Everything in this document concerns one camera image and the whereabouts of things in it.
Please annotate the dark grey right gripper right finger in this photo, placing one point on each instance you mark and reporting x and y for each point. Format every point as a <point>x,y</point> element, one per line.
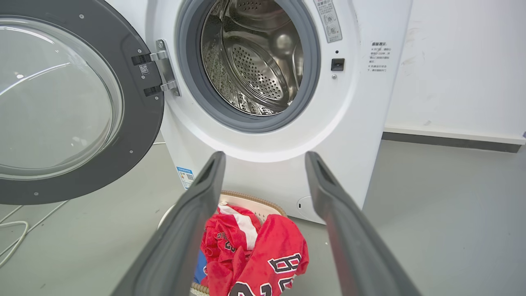
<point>353,242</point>

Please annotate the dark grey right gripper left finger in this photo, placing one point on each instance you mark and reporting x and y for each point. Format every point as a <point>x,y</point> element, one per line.
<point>181,242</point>

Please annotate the round black glass washer door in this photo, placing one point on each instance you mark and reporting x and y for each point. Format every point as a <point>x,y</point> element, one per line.
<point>137,123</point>

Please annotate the white front-load washing machine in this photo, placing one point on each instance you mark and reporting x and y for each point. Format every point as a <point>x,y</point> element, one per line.
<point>349,123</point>

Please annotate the silver door hinge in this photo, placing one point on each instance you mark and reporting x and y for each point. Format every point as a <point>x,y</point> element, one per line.
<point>166,70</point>

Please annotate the black door latch socket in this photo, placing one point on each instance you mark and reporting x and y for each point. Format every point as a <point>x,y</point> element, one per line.
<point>337,64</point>

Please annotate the blue garment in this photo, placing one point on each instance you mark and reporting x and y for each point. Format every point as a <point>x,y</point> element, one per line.
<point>200,267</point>

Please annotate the round filter cover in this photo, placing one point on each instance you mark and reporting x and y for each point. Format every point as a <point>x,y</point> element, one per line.
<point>305,206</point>

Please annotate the blue energy label sticker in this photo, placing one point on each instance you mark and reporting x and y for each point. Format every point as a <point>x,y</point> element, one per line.
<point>185,176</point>

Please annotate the red basketball jersey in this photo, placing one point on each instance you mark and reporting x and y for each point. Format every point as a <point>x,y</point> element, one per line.
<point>279,246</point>

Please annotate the white woven laundry basket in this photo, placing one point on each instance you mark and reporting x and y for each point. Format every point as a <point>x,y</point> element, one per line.
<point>263,207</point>

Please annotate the small QR code sticker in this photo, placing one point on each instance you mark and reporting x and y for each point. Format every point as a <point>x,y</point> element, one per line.
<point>144,69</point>

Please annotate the steel washer drum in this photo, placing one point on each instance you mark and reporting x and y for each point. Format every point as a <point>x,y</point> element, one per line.
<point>254,74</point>

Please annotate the black text notice sticker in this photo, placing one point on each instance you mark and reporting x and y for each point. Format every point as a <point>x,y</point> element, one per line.
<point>379,56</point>

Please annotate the grey warning icon sticker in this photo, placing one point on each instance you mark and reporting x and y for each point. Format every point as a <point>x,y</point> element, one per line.
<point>328,20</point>

